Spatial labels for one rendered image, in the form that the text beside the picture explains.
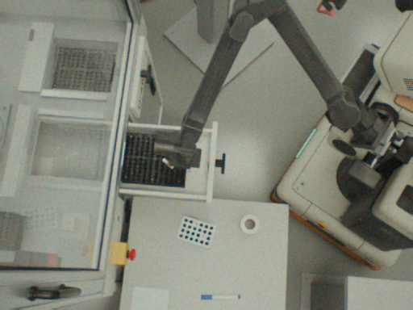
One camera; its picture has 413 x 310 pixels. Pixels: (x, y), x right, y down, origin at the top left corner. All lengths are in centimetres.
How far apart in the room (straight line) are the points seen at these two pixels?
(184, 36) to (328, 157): 113
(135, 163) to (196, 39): 129
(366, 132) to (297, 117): 132
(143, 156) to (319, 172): 100
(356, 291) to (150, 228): 77
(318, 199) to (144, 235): 93
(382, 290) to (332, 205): 61
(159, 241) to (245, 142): 105
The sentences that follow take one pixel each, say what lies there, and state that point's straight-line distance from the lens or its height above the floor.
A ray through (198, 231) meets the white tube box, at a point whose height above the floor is 77.
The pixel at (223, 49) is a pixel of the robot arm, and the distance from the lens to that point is 111.
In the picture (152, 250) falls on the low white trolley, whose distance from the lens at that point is 161.
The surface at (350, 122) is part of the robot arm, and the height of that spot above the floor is 126.
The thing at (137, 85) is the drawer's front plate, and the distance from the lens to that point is 159.
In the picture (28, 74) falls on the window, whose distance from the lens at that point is 82.
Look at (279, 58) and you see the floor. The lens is 270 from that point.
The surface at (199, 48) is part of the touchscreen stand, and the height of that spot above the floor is 4.
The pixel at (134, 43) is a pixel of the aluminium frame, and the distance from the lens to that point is 159.
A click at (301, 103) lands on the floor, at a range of 260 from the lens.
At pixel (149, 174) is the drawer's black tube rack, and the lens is 151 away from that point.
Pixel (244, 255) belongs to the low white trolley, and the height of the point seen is 76.
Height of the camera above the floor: 236
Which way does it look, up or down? 75 degrees down
